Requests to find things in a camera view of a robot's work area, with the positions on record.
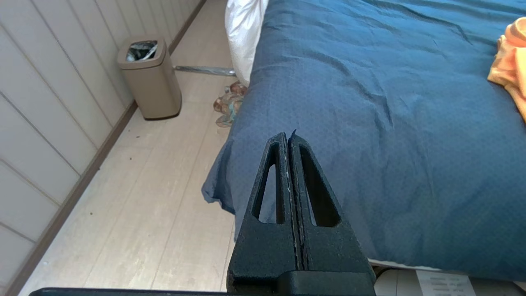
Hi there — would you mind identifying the thin metal rod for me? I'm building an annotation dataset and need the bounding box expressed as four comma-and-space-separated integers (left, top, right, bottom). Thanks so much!
173, 65, 237, 77

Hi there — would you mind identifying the patterned floral slipper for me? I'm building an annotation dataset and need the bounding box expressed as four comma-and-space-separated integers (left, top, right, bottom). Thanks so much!
213, 81, 248, 114
216, 110, 240, 128

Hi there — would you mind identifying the brown metal trash bin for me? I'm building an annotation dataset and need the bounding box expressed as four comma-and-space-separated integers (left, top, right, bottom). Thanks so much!
117, 35, 182, 121

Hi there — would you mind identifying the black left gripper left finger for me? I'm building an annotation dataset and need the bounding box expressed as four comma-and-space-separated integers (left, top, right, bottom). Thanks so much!
227, 132, 304, 284

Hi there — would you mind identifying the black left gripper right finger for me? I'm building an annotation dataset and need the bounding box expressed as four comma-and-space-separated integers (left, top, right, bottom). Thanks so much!
288, 130, 375, 284

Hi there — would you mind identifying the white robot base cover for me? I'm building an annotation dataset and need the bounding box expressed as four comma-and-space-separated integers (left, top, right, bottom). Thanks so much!
372, 268, 526, 296

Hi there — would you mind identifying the dark blue bed sheet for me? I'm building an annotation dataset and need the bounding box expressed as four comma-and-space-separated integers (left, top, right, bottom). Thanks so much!
201, 0, 526, 282

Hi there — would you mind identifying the white duvet lining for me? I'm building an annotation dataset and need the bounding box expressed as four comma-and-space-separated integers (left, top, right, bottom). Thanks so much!
225, 0, 270, 87

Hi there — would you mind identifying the yellow t-shirt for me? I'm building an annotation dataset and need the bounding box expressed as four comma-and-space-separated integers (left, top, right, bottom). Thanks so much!
487, 17, 526, 122

